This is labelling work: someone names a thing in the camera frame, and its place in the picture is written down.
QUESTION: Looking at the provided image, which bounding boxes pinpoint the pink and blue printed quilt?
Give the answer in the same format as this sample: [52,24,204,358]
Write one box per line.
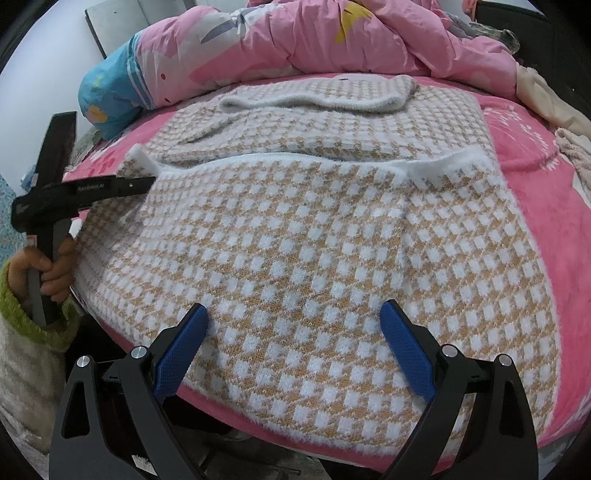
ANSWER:
[78,0,520,139]

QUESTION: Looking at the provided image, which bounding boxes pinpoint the cream knitted garment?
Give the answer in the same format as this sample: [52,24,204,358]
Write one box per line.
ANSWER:
[554,128,591,206]

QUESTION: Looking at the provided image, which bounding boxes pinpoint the grey picture print bedsheet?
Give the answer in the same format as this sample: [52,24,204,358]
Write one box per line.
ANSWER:
[0,175,33,259]

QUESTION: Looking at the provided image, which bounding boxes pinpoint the beige white houndstooth coat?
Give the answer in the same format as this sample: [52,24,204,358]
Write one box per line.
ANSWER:
[74,74,561,460]

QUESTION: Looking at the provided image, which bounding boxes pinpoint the grey patterned garment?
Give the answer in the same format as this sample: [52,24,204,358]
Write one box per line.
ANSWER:
[450,11,522,54]

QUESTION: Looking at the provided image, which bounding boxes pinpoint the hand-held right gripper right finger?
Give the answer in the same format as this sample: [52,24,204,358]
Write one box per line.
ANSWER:
[379,298,539,480]

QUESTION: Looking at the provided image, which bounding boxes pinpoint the green floral cloth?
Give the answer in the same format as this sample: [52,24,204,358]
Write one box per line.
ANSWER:
[69,129,107,162]

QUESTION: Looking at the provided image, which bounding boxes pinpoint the person's left hand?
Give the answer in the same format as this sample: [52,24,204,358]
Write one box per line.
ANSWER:
[9,237,80,304]

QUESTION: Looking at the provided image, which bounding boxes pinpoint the black padded headboard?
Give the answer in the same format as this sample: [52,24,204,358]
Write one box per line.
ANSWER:
[475,0,591,121]

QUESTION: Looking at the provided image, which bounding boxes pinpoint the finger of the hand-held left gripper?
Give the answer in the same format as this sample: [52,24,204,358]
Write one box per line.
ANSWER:
[11,175,158,232]

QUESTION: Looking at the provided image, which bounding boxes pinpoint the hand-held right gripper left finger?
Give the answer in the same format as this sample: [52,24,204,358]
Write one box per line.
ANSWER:
[48,303,209,480]

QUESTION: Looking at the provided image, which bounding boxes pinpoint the beige garment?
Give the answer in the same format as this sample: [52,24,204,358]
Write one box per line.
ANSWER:
[516,65,591,134]

